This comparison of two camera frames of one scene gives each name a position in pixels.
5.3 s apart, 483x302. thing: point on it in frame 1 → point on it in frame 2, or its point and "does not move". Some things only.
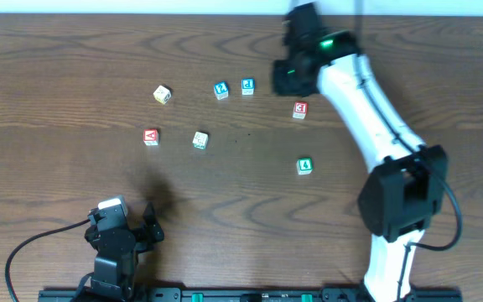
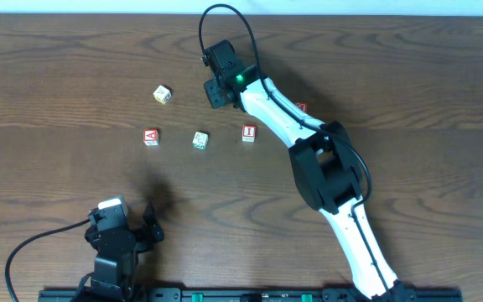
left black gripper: [142, 233] does not move
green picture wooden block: [199, 140] does not move
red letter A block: [150, 137] does not move
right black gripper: [283, 80] → [215, 94]
